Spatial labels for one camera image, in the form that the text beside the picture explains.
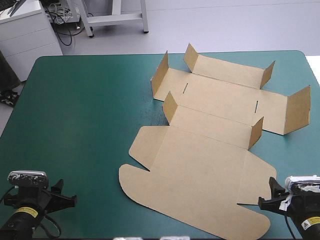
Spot person's legs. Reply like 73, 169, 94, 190
0, 49, 22, 108

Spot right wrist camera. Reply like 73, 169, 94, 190
284, 175, 320, 194

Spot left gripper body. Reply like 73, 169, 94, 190
3, 186, 55, 214

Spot black cable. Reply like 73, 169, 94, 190
31, 212, 62, 240
284, 214, 297, 240
53, 22, 85, 47

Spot brown cardboard box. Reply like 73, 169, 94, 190
118, 42, 312, 240

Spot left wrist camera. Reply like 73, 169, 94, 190
7, 170, 49, 190

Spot white drawer cabinet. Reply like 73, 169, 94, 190
0, 0, 64, 82

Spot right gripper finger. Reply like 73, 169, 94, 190
258, 196, 289, 213
268, 176, 288, 200

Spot white metal rack frame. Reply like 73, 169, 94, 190
79, 0, 150, 39

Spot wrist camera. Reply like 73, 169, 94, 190
7, 170, 49, 190
284, 175, 320, 194

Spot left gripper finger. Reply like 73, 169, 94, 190
47, 194, 78, 214
50, 178, 65, 195

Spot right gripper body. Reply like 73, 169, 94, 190
284, 191, 320, 219

